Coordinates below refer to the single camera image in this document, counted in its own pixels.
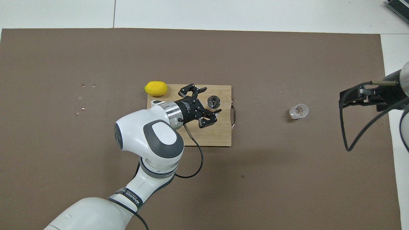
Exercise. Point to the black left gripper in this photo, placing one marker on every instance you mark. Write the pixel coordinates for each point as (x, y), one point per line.
(188, 110)

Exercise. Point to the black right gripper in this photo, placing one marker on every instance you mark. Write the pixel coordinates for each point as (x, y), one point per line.
(389, 99)

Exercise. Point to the steel jigger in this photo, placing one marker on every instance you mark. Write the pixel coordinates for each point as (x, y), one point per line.
(213, 102)

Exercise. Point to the clear plastic cup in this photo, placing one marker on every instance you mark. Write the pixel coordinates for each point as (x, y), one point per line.
(298, 111)

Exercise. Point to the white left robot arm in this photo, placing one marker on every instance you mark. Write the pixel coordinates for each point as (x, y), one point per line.
(143, 137)

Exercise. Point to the wooden cutting board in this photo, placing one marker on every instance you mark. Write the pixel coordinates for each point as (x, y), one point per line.
(217, 137)

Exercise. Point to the yellow lemon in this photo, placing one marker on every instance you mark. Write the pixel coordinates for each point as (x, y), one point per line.
(156, 88)

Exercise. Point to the grey ribbed device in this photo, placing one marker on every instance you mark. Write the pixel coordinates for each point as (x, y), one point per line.
(401, 8)

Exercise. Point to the brown table mat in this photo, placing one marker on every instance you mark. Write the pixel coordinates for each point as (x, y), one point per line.
(287, 175)

